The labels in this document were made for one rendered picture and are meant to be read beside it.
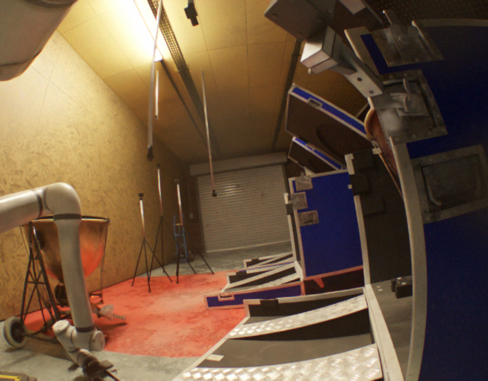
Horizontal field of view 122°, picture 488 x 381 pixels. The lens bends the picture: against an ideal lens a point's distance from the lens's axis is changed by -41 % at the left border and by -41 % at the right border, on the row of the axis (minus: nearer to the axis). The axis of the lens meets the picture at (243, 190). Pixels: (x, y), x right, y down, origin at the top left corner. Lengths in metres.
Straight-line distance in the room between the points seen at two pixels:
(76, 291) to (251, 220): 7.01
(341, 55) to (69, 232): 0.91
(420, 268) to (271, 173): 7.58
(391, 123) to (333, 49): 0.22
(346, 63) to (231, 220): 7.48
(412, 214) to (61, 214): 0.97
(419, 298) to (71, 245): 0.97
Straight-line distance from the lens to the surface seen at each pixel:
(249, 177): 7.79
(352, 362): 0.79
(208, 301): 1.92
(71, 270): 0.92
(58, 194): 0.94
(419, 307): 0.41
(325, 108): 2.04
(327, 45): 0.22
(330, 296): 1.47
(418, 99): 0.44
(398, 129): 0.41
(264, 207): 7.65
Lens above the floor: 0.62
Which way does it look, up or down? 10 degrees up
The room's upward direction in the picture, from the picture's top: 8 degrees counter-clockwise
